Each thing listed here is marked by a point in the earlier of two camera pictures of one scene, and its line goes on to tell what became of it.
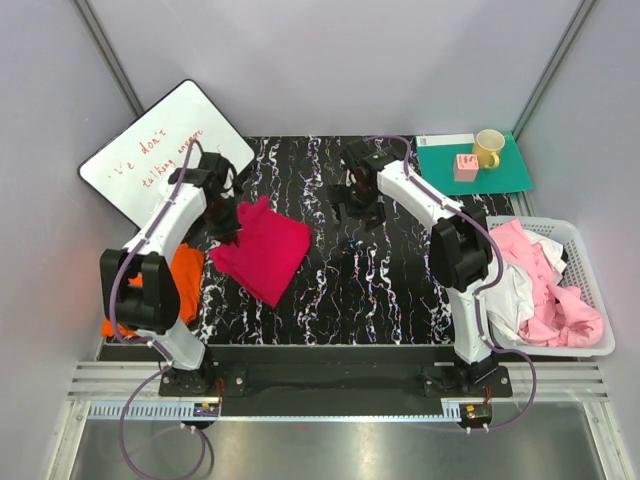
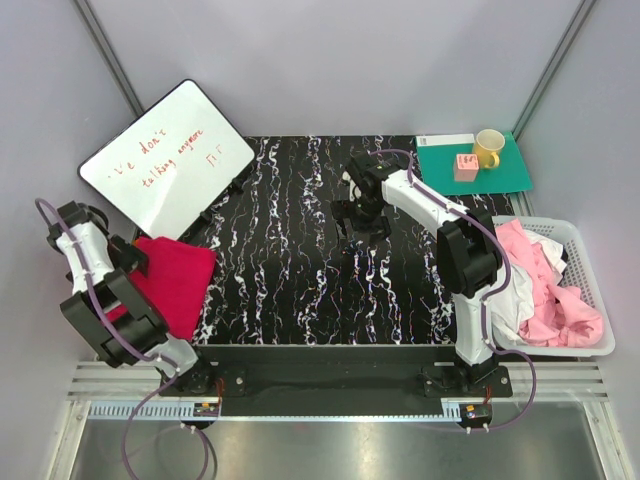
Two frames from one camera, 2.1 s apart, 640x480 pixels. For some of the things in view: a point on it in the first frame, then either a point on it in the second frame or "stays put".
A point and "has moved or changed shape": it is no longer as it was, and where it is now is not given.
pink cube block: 466,167 stays put
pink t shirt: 558,317 stays put
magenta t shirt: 270,253 has moved or changed shape
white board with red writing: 131,170 stays put
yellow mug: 488,143 stays put
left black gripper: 227,231 → 131,259
